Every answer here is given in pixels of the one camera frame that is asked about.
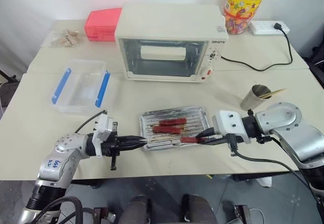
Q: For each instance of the dark rounded shape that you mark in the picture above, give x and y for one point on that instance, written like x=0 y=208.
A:
x=135 y=210
x=198 y=210

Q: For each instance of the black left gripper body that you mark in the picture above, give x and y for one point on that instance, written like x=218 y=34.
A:
x=114 y=146

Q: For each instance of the black chair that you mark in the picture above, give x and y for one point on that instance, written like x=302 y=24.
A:
x=317 y=64

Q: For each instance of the white toaster oven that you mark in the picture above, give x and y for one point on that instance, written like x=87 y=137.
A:
x=167 y=44

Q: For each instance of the yellow-lidded candy jar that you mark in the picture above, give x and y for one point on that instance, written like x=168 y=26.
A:
x=243 y=6

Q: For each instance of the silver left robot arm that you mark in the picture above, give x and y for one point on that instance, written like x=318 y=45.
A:
x=63 y=155

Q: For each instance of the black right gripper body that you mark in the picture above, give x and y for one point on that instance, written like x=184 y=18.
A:
x=221 y=139

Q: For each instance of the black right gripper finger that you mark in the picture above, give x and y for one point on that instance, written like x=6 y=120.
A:
x=206 y=134
x=211 y=142

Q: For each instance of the white object under table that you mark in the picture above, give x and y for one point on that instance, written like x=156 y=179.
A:
x=265 y=182

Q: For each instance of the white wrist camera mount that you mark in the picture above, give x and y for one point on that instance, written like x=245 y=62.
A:
x=102 y=130
x=229 y=124

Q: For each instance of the silver metal baking tray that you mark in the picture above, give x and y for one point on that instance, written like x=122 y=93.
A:
x=174 y=129

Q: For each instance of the steel cup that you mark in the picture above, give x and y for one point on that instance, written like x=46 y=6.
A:
x=254 y=98

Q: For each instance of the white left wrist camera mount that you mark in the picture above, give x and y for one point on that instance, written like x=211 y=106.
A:
x=102 y=130

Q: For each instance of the dark stool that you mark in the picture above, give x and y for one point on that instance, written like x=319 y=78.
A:
x=7 y=87

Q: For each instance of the white power strip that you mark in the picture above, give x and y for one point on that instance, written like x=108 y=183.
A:
x=265 y=27

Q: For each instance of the red sausage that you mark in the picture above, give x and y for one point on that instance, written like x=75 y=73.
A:
x=189 y=140
x=172 y=121
x=166 y=129

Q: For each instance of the wooden skewer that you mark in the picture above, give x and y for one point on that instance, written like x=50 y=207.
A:
x=276 y=92
x=269 y=96
x=164 y=140

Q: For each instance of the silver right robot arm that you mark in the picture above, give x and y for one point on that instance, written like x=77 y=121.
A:
x=288 y=127

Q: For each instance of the clear bag of snacks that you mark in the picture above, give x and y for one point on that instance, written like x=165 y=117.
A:
x=67 y=38

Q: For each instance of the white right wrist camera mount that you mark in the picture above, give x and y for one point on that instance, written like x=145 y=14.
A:
x=229 y=124

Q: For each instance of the clear container with blue clips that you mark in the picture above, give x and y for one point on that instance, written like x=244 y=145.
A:
x=79 y=86

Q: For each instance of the pink plastic box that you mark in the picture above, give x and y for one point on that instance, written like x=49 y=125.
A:
x=102 y=25

